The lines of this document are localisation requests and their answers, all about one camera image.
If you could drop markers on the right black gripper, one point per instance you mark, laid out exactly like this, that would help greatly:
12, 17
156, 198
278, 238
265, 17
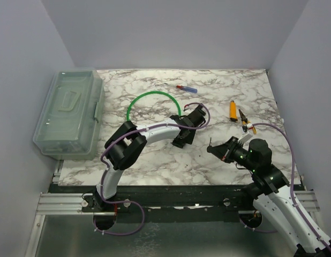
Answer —
224, 151

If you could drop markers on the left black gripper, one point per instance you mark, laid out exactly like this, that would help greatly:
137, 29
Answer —
189, 137

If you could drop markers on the black padlock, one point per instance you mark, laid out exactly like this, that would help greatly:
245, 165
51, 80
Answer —
179, 142

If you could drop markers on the green cable lock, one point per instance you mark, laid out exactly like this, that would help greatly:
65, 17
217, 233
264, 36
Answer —
153, 106

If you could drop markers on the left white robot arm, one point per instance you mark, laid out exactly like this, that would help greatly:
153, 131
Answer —
124, 147

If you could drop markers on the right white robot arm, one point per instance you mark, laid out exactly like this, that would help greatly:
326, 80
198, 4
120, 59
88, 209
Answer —
274, 198

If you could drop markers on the yellow utility knife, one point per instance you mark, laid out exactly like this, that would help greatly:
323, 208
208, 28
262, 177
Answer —
232, 111

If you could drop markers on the red blue screwdriver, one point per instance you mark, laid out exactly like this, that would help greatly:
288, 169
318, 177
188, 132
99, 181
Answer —
183, 88

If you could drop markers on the translucent plastic storage box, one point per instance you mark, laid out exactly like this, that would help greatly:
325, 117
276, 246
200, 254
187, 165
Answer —
70, 121

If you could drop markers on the yellow handled pliers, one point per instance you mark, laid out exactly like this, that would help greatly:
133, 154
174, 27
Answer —
246, 121

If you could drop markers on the aluminium rail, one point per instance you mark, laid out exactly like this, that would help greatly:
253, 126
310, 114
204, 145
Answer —
74, 204

